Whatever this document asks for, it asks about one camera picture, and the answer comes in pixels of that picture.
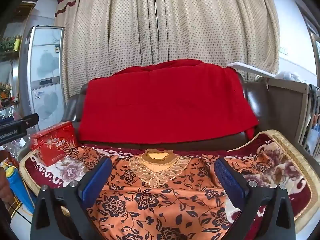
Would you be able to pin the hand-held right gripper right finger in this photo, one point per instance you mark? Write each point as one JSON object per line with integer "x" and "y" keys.
{"x": 228, "y": 182}

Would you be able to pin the floral plush blanket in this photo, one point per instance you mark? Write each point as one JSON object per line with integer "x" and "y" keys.
{"x": 72, "y": 171}

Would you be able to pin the white board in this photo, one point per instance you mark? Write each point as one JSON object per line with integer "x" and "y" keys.
{"x": 252, "y": 68}

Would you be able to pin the beige dotted curtain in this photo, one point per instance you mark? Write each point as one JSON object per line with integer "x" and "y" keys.
{"x": 150, "y": 30}

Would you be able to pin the white plastic bag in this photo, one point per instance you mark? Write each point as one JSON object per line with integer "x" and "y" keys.
{"x": 287, "y": 75}

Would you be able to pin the orange artificial flowers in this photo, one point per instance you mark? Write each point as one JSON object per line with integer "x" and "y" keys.
{"x": 5, "y": 91}

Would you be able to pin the white wall socket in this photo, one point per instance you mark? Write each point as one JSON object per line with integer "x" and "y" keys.
{"x": 283, "y": 51}

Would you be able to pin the orange floral shirt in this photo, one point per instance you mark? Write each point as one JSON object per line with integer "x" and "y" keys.
{"x": 162, "y": 205}

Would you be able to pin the window frame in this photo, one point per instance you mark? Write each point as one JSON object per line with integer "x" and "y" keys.
{"x": 311, "y": 30}

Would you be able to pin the white standing air conditioner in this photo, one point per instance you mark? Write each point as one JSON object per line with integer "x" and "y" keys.
{"x": 45, "y": 67}

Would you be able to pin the blue bottle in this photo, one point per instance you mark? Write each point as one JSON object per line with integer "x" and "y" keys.
{"x": 16, "y": 188}

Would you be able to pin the red cloth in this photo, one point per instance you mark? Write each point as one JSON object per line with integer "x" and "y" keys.
{"x": 165, "y": 105}

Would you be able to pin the yellow bottle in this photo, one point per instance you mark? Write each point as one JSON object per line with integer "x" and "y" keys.
{"x": 17, "y": 43}

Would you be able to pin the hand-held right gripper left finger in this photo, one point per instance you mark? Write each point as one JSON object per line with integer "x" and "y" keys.
{"x": 96, "y": 181}

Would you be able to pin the red gift box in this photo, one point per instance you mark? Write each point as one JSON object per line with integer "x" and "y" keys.
{"x": 53, "y": 143}

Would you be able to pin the green plant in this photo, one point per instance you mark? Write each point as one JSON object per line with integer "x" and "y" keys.
{"x": 7, "y": 44}

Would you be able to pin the person's left hand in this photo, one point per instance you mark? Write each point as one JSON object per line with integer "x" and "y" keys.
{"x": 3, "y": 182}

